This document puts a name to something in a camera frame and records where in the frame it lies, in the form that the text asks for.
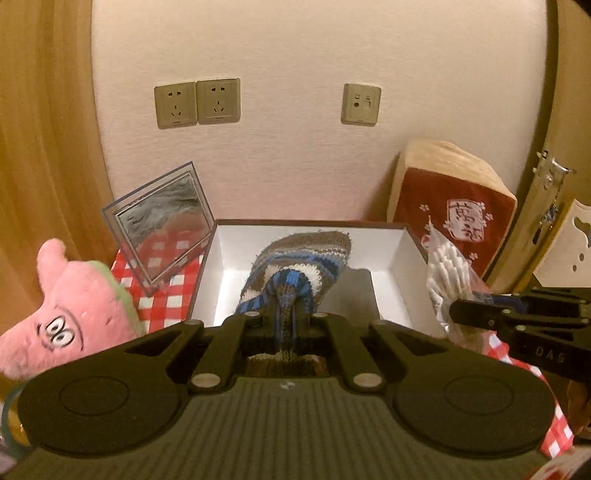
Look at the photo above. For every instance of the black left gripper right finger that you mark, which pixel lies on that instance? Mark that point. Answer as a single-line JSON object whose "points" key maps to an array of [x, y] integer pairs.
{"points": [[334, 338]]}

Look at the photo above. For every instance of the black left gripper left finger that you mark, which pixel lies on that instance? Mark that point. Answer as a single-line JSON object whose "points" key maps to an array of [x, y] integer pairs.
{"points": [[215, 368]]}

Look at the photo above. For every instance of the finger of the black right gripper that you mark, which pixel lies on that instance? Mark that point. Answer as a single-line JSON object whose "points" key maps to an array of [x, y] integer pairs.
{"points": [[510, 313], [541, 297]]}

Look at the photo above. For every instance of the bag of cotton swabs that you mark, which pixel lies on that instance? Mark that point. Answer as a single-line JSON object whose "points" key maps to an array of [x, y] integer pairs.
{"points": [[450, 277]]}

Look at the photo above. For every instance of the striped knitted sock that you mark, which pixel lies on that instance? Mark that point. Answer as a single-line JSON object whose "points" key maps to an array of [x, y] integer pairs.
{"points": [[289, 279]]}

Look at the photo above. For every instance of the person's right hand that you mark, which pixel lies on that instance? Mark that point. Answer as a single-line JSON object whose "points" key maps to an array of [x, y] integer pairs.
{"points": [[578, 408]]}

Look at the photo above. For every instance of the cream wooden chair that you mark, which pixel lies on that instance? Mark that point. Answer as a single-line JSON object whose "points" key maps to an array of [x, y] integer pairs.
{"points": [[566, 262]]}

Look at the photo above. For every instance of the hanging key tassel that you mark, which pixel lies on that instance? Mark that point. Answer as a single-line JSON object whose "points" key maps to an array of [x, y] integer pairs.
{"points": [[547, 219]]}

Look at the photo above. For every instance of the brown cardboard storage box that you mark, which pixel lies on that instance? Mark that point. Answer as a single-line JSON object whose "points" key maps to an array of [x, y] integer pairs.
{"points": [[389, 256]]}

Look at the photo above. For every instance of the red white checkered tablecloth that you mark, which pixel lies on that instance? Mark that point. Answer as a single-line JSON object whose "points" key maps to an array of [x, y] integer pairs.
{"points": [[169, 302]]}

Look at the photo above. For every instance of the wooden door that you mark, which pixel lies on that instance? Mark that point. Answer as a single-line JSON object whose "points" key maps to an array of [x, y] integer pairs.
{"points": [[566, 137]]}

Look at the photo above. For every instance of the red lucky cat cushion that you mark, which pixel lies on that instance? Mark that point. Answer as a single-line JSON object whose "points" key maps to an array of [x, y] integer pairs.
{"points": [[437, 183]]}

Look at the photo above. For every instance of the pink starfish plush toy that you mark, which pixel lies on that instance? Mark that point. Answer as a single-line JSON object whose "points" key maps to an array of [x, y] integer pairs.
{"points": [[85, 310]]}

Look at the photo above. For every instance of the glass jar with dark contents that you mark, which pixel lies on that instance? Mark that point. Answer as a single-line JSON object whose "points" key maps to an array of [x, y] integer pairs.
{"points": [[13, 432]]}

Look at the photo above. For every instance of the orange curtain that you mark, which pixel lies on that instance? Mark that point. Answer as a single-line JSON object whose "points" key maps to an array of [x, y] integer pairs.
{"points": [[54, 181]]}

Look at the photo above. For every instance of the metal door handle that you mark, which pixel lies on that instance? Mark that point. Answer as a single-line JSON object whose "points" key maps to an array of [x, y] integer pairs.
{"points": [[550, 171]]}

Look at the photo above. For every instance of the clear acrylic picture frame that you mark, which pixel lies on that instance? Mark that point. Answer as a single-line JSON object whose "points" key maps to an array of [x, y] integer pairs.
{"points": [[170, 204]]}

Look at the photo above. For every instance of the wall data port plate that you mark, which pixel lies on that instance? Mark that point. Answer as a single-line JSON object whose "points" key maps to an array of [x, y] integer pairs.
{"points": [[361, 104]]}

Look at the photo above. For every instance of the right double wall socket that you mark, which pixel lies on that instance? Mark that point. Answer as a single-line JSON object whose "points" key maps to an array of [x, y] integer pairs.
{"points": [[218, 101]]}

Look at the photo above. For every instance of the double wall socket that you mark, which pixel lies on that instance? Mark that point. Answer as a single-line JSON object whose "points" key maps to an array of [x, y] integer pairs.
{"points": [[218, 101], [175, 105]]}

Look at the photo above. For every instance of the left double wall socket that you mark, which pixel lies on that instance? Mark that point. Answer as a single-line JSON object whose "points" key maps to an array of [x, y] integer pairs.
{"points": [[175, 105]]}

